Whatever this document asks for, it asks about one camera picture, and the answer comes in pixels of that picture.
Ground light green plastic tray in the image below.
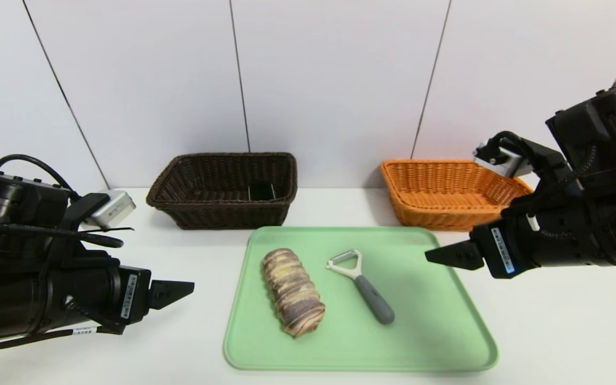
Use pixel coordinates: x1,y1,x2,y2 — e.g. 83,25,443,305
224,226,499,372

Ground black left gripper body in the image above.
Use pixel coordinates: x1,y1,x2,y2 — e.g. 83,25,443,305
44,264,152,336

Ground dark brown wicker basket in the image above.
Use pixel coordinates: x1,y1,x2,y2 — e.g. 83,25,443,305
145,152,298,231

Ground orange wicker basket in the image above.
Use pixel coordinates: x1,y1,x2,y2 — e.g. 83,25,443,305
381,159,535,232

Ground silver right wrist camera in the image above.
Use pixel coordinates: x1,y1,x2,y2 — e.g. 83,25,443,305
473,140,534,178

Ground marbled brown bread loaf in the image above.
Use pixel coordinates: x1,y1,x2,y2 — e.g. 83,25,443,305
263,248,326,338

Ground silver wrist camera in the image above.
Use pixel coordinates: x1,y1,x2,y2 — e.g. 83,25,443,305
473,140,534,178
81,190,136,229

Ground grey handled white peeler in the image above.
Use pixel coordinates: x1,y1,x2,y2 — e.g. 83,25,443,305
326,249,395,325

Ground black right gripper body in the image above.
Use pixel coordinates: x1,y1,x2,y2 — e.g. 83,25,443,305
469,203,597,280

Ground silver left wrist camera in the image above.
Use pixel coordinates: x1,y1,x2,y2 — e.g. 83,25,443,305
81,190,136,229

